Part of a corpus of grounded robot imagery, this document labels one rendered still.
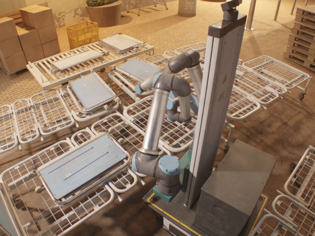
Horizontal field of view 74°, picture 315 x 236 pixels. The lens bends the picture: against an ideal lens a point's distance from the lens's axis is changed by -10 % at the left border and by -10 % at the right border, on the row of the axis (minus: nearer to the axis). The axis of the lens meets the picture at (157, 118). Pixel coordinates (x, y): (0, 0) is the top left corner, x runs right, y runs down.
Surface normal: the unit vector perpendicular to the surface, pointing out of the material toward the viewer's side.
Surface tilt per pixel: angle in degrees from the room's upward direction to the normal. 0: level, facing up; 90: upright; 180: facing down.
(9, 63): 90
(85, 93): 7
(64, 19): 90
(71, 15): 90
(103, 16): 101
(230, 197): 0
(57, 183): 4
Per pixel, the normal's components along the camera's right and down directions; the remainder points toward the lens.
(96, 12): -0.26, 0.75
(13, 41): 0.78, 0.40
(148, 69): -0.07, -0.73
